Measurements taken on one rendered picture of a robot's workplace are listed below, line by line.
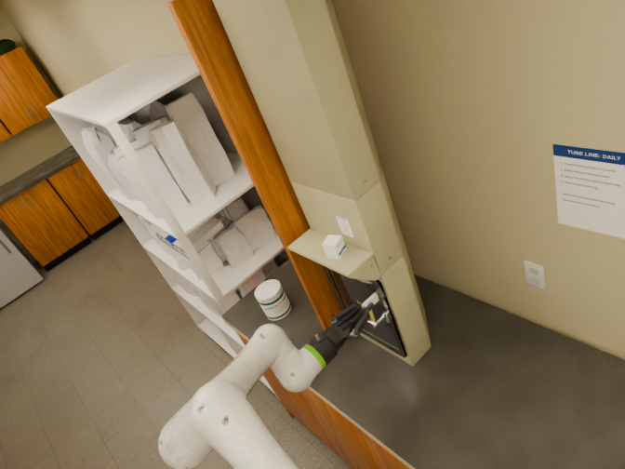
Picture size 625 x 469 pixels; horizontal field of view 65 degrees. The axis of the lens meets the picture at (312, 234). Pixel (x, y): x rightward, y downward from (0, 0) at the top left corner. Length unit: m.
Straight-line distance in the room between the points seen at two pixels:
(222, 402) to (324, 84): 0.79
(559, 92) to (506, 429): 1.02
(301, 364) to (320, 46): 0.90
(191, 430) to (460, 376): 1.06
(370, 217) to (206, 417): 0.75
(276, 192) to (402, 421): 0.90
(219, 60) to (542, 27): 0.86
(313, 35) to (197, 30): 0.39
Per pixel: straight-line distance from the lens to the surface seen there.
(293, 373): 1.52
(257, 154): 1.63
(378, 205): 1.50
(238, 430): 1.09
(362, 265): 1.52
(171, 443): 1.21
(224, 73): 1.56
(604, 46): 1.34
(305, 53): 1.26
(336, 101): 1.33
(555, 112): 1.45
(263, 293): 2.27
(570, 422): 1.78
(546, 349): 1.94
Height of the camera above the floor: 2.46
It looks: 33 degrees down
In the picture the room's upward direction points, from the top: 23 degrees counter-clockwise
